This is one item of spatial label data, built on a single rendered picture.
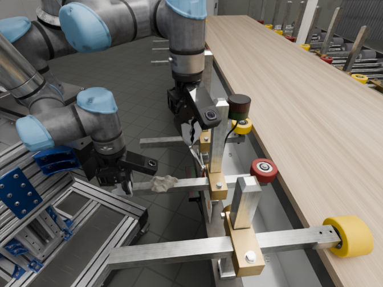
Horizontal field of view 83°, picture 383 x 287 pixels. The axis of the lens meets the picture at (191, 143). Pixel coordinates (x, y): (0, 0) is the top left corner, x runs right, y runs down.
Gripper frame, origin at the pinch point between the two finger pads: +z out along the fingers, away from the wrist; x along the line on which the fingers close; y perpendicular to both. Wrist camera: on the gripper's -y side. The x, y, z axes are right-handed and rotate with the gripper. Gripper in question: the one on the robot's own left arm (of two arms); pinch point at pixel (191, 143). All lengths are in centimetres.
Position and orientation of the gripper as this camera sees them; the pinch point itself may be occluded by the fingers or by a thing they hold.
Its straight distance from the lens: 59.8
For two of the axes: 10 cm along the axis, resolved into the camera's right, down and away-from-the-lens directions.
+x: -9.0, 2.8, -3.3
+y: -4.4, -5.8, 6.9
